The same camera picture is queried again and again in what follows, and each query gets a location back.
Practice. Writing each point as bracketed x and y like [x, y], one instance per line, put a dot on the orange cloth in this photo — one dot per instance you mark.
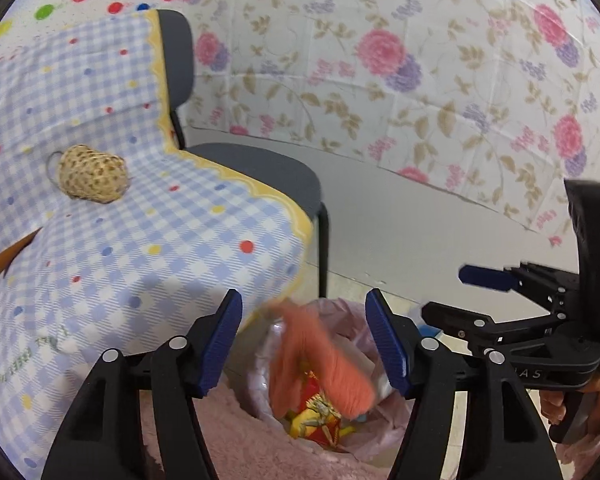
[320, 360]

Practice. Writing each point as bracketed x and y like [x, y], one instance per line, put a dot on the pink fluffy rug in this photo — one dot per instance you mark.
[240, 450]

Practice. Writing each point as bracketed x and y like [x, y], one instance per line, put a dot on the person's right hand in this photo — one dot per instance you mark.
[552, 405]

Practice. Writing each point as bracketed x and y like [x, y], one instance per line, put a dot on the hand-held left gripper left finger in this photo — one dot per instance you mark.
[222, 345]

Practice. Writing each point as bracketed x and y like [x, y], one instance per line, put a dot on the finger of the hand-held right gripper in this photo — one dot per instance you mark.
[455, 319]
[482, 276]

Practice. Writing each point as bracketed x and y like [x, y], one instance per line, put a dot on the woven straw pouch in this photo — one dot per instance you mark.
[92, 175]

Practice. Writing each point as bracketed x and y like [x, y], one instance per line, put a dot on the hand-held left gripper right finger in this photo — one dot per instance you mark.
[387, 345]

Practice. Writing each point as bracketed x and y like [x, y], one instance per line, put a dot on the red printed box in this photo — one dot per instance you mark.
[315, 415]

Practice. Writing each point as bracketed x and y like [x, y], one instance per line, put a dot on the floral plastic sheet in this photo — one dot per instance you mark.
[380, 85]

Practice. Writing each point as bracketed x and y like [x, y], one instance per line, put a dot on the grey office chair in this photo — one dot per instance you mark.
[260, 170]

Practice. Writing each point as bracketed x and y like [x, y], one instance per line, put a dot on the pink trash bag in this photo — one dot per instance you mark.
[380, 440]

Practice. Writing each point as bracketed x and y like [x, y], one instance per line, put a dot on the blue checkered cloth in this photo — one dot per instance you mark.
[130, 240]

